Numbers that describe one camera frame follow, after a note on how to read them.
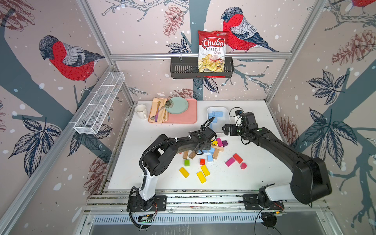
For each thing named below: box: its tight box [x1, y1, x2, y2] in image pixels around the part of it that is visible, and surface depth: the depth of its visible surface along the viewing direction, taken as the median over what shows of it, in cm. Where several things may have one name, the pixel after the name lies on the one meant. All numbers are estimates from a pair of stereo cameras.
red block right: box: [232, 152, 244, 164], surface depth 91 cm
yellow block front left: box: [179, 166, 190, 179], surface depth 85 cm
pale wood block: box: [212, 145, 225, 155], surface depth 95 cm
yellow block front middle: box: [196, 170, 207, 184], surface depth 85 cm
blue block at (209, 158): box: [207, 154, 213, 163], surface depth 90 cm
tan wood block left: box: [183, 150, 189, 160], surface depth 92 cm
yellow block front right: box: [200, 164, 211, 177], surface depth 87 cm
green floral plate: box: [164, 96, 189, 115], surface depth 120 cm
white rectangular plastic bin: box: [206, 106, 232, 135], surface depth 112 cm
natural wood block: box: [212, 147, 220, 160], surface depth 92 cm
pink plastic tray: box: [148, 96, 198, 124], surface depth 117 cm
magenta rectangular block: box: [224, 157, 236, 167], surface depth 90 cm
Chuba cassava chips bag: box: [197, 30, 229, 73], surface depth 87 cm
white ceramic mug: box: [135, 103, 149, 120], surface depth 107 cm
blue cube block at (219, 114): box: [214, 111, 224, 118], surface depth 112 cm
